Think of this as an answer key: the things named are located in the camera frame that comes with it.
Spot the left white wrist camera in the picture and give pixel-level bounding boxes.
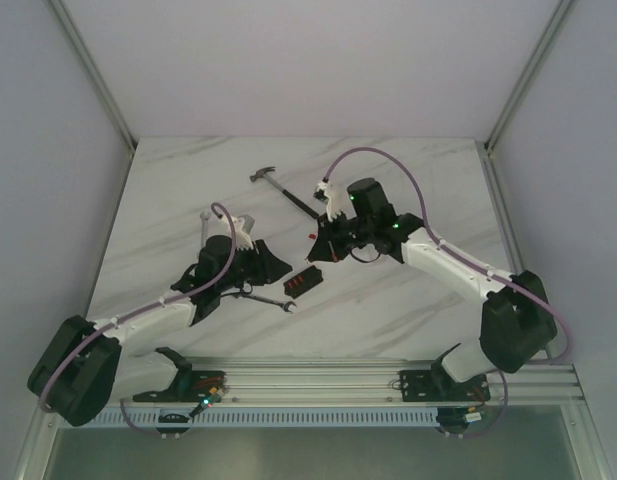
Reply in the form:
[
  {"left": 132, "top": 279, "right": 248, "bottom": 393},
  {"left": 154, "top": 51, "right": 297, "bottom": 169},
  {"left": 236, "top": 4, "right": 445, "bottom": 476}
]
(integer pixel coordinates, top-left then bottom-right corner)
[{"left": 233, "top": 214, "right": 255, "bottom": 250}]

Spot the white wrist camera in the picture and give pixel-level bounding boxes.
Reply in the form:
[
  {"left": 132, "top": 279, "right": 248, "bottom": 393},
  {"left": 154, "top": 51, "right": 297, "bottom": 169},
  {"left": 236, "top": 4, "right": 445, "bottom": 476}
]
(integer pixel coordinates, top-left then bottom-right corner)
[
  {"left": 233, "top": 214, "right": 255, "bottom": 250},
  {"left": 313, "top": 179, "right": 344, "bottom": 222}
]

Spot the small silver wrench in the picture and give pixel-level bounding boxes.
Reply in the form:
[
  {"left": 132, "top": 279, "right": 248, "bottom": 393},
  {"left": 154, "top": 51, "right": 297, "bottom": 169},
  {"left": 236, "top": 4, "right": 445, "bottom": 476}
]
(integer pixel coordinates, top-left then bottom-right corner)
[{"left": 200, "top": 211, "right": 211, "bottom": 247}]

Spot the large silver open-end wrench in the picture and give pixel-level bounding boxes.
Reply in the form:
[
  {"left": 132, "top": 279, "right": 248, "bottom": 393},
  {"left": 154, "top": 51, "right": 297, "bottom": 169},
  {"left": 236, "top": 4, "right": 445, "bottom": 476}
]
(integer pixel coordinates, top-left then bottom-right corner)
[{"left": 237, "top": 293, "right": 297, "bottom": 314}]

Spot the aluminium rail frame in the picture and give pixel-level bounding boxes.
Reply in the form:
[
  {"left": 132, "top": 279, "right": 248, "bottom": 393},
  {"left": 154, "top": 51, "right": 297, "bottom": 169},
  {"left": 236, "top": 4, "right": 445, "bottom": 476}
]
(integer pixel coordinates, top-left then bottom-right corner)
[{"left": 37, "top": 357, "right": 587, "bottom": 406}]

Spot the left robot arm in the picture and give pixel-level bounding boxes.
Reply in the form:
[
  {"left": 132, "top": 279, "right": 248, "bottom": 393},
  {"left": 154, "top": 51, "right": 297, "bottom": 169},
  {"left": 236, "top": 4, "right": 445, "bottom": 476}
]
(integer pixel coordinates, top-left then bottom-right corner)
[{"left": 27, "top": 235, "right": 292, "bottom": 427}]

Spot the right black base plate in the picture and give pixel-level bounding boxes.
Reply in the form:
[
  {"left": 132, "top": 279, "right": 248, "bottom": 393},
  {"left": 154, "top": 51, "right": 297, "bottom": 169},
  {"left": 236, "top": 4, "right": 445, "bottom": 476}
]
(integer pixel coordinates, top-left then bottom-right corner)
[{"left": 398, "top": 370, "right": 491, "bottom": 403}]

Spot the claw hammer black handle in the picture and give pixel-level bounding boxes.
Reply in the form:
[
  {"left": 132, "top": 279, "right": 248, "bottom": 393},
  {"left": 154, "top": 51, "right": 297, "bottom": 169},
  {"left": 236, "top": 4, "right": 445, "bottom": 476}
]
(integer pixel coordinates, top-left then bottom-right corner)
[{"left": 249, "top": 166, "right": 319, "bottom": 220}]

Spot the slotted cable duct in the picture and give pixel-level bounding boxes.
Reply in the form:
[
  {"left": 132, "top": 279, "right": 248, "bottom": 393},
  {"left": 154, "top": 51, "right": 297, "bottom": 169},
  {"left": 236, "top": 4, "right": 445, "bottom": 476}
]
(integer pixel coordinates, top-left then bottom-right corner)
[{"left": 85, "top": 405, "right": 439, "bottom": 429}]

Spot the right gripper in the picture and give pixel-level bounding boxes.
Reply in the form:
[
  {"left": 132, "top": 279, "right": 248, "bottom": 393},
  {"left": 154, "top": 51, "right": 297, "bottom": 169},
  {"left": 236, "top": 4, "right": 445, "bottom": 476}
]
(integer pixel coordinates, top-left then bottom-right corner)
[{"left": 308, "top": 208, "right": 373, "bottom": 263}]

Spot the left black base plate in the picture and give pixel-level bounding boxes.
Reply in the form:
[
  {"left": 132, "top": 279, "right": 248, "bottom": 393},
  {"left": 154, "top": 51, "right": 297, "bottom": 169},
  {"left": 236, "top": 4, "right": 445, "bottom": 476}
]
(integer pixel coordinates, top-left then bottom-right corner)
[{"left": 132, "top": 370, "right": 226, "bottom": 403}]

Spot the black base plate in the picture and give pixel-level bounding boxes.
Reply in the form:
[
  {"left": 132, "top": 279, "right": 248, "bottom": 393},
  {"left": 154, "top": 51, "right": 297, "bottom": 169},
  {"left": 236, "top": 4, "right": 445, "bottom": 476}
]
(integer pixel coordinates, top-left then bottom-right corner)
[
  {"left": 132, "top": 370, "right": 226, "bottom": 403},
  {"left": 398, "top": 370, "right": 491, "bottom": 403}
]

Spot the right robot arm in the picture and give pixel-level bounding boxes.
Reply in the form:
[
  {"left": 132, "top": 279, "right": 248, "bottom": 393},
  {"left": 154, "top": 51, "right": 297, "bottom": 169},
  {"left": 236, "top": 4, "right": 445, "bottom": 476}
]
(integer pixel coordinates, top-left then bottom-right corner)
[{"left": 307, "top": 178, "right": 557, "bottom": 401}]

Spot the black fuse box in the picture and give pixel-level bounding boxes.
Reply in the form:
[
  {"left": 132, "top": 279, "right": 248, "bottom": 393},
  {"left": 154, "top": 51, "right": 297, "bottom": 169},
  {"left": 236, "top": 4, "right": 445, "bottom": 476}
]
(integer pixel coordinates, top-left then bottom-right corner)
[{"left": 283, "top": 265, "right": 324, "bottom": 299}]

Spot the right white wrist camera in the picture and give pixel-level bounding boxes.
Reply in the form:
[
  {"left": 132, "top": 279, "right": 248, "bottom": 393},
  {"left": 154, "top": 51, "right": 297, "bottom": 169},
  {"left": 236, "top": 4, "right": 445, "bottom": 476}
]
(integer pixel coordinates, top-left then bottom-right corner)
[{"left": 313, "top": 179, "right": 344, "bottom": 222}]

